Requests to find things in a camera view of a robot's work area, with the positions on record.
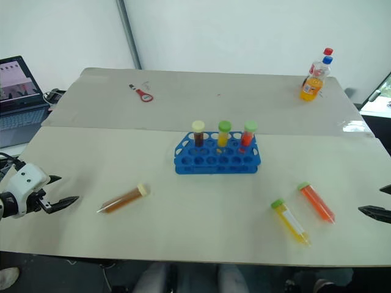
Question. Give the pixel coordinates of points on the white shoe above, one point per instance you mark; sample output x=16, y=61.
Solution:
x=8, y=276

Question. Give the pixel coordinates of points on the dark shoe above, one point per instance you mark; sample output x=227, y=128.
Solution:
x=320, y=285

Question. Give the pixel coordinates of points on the blue test tube rack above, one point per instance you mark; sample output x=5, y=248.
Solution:
x=214, y=164

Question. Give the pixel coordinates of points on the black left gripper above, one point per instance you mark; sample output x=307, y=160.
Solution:
x=38, y=203

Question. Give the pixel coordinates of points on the white side table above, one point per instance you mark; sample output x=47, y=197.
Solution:
x=377, y=105

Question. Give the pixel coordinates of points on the brown tube cream cap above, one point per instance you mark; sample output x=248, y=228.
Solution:
x=198, y=137
x=122, y=200

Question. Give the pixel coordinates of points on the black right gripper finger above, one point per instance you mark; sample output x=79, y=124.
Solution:
x=377, y=212
x=386, y=189

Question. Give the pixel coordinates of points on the yellow tube green cap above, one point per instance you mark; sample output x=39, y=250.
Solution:
x=290, y=221
x=223, y=137

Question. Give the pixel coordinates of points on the grey metal pole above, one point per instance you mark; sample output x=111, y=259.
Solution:
x=129, y=33

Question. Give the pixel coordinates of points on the grey rounded shape under table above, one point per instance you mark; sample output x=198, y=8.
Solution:
x=232, y=279

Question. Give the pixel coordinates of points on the open laptop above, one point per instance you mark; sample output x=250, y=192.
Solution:
x=18, y=100

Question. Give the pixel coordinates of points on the orange soda bottle blue cap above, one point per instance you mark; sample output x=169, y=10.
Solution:
x=311, y=87

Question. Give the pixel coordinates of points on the clear bottle red cap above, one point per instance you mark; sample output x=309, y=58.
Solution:
x=319, y=67

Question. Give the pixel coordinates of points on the orange tube green cap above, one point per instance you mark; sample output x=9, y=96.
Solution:
x=317, y=203
x=247, y=137

